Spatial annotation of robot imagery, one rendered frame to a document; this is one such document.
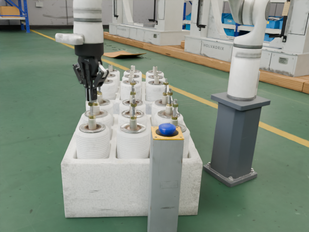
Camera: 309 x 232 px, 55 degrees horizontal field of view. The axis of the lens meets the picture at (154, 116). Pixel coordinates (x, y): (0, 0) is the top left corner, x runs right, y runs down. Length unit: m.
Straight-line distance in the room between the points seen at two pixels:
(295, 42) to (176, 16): 1.89
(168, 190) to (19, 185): 0.58
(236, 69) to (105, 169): 0.52
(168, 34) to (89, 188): 3.41
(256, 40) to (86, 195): 0.68
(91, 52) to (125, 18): 4.46
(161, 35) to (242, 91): 3.10
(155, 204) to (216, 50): 2.61
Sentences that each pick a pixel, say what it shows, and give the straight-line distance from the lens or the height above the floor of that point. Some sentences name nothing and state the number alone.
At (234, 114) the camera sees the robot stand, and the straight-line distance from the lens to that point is 1.02.
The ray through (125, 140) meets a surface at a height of 0.23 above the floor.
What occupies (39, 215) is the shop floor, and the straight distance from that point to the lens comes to 0.98.
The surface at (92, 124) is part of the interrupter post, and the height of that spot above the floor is 0.27.
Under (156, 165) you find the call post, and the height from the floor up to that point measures 0.25.
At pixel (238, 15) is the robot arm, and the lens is 1.00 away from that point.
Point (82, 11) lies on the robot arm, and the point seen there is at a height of 0.57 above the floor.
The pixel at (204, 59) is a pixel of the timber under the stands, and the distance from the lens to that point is 3.25.
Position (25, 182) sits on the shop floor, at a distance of 1.14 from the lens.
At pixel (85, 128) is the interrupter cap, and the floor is 0.25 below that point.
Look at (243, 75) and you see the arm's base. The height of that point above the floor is 0.39.
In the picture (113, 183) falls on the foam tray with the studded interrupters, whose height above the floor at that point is 0.12.
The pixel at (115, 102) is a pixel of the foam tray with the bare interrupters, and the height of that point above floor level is 0.17.
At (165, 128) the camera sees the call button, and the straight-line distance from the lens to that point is 0.67.
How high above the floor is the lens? 0.59
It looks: 20 degrees down
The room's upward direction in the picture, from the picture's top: 2 degrees clockwise
